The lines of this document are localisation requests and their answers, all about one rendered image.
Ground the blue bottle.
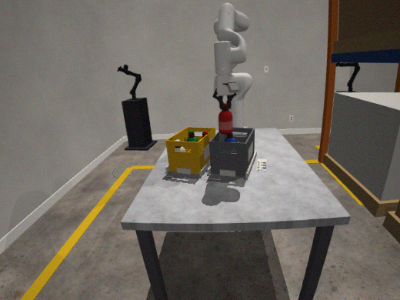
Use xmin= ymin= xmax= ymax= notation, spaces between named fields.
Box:
xmin=224 ymin=133 xmax=236 ymax=142

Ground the white bottle with dark brown cap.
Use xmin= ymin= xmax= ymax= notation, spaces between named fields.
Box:
xmin=175 ymin=146 xmax=185 ymax=152

